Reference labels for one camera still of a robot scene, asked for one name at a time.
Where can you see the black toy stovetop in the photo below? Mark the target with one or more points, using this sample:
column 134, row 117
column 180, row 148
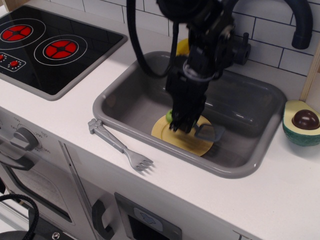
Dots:
column 48, row 54

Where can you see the dark grey faucet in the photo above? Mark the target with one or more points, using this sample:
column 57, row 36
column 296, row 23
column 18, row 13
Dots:
column 282, row 33

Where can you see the green handled grey spatula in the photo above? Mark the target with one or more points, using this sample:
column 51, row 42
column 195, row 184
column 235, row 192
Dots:
column 204, row 131

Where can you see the grey plastic toy fork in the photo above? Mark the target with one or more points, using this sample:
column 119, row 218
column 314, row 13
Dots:
column 137, row 161

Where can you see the grey oven knob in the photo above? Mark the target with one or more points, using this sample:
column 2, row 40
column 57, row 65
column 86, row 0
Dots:
column 24, row 139

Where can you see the yellow plastic plate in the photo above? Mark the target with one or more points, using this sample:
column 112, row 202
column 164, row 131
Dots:
column 180, row 139

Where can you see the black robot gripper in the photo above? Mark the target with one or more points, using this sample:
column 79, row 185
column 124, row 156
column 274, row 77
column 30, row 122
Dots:
column 188, row 97

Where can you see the yellow toy banana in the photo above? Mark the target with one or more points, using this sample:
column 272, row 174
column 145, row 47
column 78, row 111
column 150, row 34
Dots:
column 183, row 48

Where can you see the toy oven door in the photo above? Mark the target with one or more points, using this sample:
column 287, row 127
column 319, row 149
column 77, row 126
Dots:
column 51, row 189

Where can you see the grey plastic sink basin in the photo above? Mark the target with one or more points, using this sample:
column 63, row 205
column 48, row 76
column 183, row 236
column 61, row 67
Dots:
column 249, row 109

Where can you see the grey dishwasher panel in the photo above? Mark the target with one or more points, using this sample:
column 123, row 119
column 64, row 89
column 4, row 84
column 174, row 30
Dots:
column 141, row 224

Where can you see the grey oven door handle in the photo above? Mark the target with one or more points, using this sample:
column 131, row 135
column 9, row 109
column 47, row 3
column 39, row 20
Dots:
column 14, row 158

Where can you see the toy avocado half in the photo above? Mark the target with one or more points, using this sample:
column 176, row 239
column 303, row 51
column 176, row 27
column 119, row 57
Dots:
column 301, row 123

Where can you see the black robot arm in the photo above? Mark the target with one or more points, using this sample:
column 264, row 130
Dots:
column 210, row 39

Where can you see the dark grey cabinet handle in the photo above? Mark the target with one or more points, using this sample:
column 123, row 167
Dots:
column 97, row 211

